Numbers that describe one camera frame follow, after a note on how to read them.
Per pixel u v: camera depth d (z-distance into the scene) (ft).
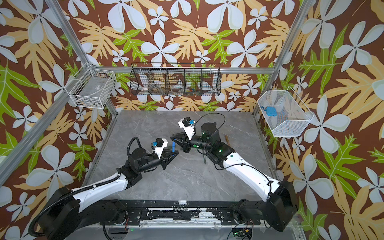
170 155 2.35
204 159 3.14
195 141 1.99
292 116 2.57
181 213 2.51
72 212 1.33
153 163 2.18
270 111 2.82
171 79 3.20
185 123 1.92
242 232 2.39
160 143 2.13
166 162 2.19
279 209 1.29
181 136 2.04
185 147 1.99
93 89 2.81
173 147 2.27
